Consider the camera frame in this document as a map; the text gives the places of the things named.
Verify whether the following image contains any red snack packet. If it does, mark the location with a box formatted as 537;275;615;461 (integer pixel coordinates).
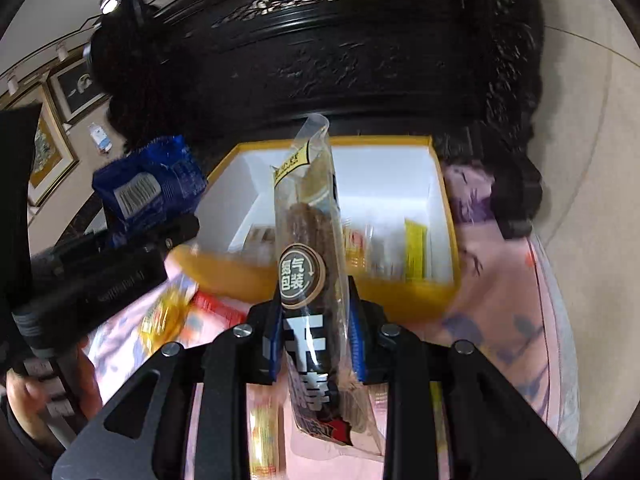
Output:
190;290;252;332

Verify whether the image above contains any dark framed picture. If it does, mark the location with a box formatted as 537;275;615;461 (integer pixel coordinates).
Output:
47;57;109;126

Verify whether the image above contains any yellow snack packet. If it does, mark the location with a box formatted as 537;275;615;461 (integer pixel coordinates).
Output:
139;280;199;352

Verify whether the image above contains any pink floral bedsheet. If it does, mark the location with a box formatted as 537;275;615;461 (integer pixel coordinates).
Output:
90;230;581;480

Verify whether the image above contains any purple floral cloth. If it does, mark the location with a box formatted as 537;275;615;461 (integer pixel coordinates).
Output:
442;160;502;227

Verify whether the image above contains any clear brown meat stick packet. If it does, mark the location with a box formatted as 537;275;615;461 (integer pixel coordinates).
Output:
271;114;386;458

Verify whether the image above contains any gold framed picture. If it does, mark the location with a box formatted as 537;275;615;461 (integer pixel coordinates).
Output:
27;82;81;208

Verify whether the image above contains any yellow cardboard box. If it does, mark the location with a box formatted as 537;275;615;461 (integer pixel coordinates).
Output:
167;135;462;322

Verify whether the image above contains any person's left hand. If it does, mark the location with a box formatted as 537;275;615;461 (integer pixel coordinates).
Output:
4;347;106;453

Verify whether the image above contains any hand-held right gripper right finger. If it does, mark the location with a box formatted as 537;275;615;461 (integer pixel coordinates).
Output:
347;277;583;480

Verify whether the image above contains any small yellow packet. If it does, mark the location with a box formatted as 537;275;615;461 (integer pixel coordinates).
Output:
250;400;282;480

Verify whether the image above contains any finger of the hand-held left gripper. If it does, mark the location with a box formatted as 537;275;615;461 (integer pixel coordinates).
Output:
107;215;201;252

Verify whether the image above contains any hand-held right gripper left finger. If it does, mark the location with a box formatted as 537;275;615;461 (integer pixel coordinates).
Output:
52;290;286;480

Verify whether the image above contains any black carved wooden headboard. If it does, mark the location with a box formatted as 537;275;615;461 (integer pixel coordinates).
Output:
85;0;546;241

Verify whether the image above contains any blue snack packet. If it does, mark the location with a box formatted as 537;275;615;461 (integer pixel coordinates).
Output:
92;135;208;248

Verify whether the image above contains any blue white wall item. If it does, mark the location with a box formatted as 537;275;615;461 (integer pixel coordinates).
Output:
89;122;114;154

